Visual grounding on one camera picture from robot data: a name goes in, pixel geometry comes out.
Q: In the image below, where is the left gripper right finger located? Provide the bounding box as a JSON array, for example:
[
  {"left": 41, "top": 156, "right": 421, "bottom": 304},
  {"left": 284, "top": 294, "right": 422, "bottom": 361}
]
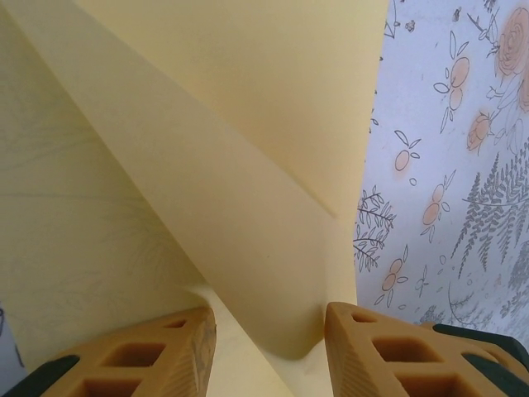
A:
[{"left": 325, "top": 301, "right": 529, "bottom": 397}]

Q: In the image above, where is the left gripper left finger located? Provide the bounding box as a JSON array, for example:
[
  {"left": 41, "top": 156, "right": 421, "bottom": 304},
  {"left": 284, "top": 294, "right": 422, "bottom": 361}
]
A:
[{"left": 0, "top": 305, "right": 219, "bottom": 397}]

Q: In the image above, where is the yellow cloth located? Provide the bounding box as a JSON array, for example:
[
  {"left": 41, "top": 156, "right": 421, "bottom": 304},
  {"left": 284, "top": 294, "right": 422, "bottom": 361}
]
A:
[{"left": 0, "top": 0, "right": 392, "bottom": 397}]

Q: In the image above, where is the floral patterned tablecloth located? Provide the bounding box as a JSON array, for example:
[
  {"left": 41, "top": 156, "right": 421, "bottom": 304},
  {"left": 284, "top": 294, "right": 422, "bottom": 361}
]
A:
[{"left": 0, "top": 0, "right": 529, "bottom": 367}]

